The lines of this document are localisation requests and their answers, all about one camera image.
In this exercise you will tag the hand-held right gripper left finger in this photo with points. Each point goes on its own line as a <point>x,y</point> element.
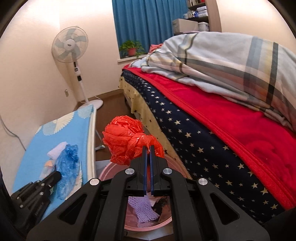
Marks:
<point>145,166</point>

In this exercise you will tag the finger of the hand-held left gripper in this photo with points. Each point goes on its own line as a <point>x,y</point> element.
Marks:
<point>52,178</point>

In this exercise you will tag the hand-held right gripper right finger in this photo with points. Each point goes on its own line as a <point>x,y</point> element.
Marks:
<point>152,166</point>

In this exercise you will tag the clear plastic wrapper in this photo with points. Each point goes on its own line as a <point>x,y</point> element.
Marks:
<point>47,168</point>

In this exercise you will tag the blue shoe cover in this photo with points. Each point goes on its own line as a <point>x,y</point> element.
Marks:
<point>67,166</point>

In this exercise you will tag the purple foam net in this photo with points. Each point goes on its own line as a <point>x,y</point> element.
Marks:
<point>143,208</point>
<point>56,150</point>

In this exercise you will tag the red plastic bag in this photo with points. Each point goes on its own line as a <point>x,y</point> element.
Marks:
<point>124,136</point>

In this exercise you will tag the pink plastic bin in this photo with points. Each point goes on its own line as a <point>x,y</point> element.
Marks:
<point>107,172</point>

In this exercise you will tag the navy star bedsheet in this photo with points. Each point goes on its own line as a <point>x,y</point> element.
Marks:
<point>196,148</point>

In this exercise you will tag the white table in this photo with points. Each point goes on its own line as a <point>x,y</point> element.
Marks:
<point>92,150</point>

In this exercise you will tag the yellow star bedsheet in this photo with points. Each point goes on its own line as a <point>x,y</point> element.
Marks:
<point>148,115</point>

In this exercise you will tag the white windowsill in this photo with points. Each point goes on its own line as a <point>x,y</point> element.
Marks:
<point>129,59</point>

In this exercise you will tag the potted green plant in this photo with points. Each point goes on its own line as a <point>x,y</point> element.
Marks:
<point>131,51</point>

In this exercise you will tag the pink folded cloth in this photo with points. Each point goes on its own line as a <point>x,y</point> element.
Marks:
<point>155,48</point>

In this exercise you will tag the plaid quilt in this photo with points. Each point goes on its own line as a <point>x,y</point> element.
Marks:
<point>219,60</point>

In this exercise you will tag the white standing fan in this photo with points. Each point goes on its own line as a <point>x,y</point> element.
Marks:
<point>69,44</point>

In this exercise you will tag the blue curtain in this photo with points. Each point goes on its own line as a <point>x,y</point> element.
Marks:
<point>148,23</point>

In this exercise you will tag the cardboard box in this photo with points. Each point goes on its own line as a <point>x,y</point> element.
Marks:
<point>183,26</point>

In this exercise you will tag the clear storage box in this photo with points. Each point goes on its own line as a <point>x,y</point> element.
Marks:
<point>203,26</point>

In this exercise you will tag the wooden bookshelf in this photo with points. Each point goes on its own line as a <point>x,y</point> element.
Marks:
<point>198,7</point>

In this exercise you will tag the wall outlet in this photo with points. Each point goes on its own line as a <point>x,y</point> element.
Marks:
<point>67,92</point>

